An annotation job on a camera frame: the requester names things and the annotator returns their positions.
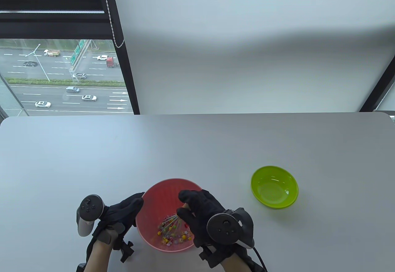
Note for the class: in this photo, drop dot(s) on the person's left hand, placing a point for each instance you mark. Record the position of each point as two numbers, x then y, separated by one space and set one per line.
123 213

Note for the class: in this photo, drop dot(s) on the person's right hand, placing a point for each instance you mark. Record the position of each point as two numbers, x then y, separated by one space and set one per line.
200 207

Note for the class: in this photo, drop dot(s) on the pink plastic salad bowl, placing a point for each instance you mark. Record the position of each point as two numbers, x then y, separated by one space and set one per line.
160 195

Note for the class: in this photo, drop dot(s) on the pile of colourful plastic decorations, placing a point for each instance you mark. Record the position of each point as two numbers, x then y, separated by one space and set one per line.
172 238

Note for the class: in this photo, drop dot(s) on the green plastic bowl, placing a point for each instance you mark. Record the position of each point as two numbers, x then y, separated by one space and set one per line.
274 188

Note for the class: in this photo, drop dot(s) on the person's right forearm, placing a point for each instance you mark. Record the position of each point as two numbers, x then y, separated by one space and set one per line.
236 264

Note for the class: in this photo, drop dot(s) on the person's left forearm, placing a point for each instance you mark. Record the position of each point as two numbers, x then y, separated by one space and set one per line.
96 258

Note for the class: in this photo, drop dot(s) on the grey left hand controller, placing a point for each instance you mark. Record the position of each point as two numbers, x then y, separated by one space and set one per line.
90 206

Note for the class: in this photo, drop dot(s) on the white roller blind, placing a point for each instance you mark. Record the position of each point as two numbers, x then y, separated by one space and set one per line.
247 53

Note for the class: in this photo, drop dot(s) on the green road sign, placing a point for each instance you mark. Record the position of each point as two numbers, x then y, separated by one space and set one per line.
75 53

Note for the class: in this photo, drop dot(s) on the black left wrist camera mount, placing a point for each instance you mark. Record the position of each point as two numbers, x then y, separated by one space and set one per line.
126 250

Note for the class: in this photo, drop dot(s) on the black window frame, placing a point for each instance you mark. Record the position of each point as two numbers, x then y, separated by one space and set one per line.
46 22

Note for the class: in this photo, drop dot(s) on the black slanted window post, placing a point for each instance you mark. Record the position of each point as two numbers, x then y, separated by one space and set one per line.
378 90

